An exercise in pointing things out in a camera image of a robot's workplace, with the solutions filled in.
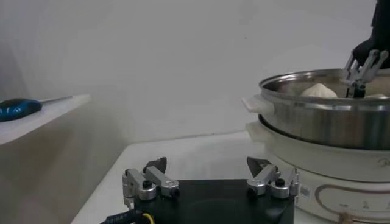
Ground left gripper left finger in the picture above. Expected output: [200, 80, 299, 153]
[121, 156, 181, 208]

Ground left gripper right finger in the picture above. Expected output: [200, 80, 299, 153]
[246, 156, 301, 200]

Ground white electric cooking pot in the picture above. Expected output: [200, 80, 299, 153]
[245, 120, 390, 224]

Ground metal scissors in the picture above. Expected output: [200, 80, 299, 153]
[41, 96, 73, 106]

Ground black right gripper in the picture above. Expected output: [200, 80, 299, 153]
[341, 0, 390, 99]

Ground white steamed baozi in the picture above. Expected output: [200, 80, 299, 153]
[300, 83, 338, 99]

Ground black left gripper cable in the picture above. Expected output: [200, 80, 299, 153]
[100, 211, 155, 224]

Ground small white side table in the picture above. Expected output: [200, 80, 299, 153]
[0, 93, 92, 146]

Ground stainless steel steamer basket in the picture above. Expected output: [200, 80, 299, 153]
[242, 68, 390, 150]

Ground blue computer mouse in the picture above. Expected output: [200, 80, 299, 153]
[0, 97, 43, 122]

